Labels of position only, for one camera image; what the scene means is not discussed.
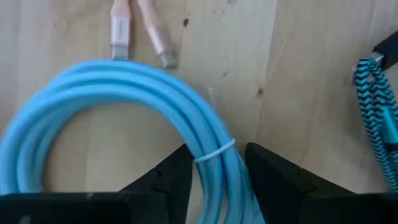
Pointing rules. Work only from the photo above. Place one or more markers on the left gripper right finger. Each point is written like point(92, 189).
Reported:
point(273, 186)

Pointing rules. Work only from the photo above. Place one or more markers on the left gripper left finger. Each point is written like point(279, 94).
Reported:
point(168, 186)

